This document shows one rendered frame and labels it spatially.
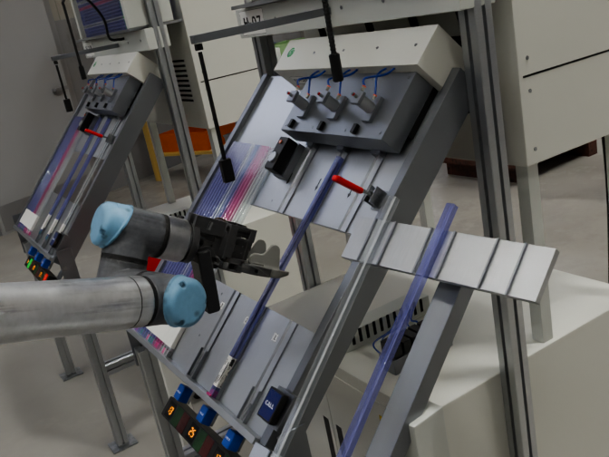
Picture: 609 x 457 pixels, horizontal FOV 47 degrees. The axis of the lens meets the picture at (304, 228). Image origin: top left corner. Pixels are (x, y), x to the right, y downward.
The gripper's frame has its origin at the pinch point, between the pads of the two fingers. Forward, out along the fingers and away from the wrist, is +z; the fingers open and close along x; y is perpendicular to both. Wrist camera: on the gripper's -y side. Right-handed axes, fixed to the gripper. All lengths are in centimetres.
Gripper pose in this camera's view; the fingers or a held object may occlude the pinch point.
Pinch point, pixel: (276, 274)
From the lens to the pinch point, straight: 132.9
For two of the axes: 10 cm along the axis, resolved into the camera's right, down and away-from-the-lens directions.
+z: 8.1, 2.2, 5.5
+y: 2.7, -9.6, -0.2
